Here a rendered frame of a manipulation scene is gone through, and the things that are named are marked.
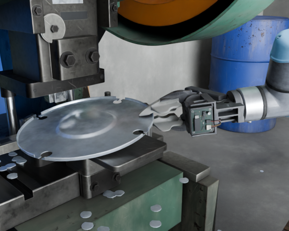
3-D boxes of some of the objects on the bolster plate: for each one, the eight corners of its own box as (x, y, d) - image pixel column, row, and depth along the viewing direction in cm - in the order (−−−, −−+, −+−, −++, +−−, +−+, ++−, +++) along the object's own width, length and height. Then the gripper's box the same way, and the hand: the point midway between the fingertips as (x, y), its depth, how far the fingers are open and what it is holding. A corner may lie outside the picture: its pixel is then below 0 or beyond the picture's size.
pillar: (20, 135, 83) (13, 79, 78) (12, 138, 82) (3, 80, 77) (16, 133, 84) (9, 77, 80) (8, 135, 83) (-1, 79, 78)
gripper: (246, 91, 68) (140, 106, 66) (245, 134, 71) (144, 149, 70) (230, 81, 76) (135, 94, 74) (230, 120, 79) (140, 133, 78)
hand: (144, 115), depth 75 cm, fingers closed
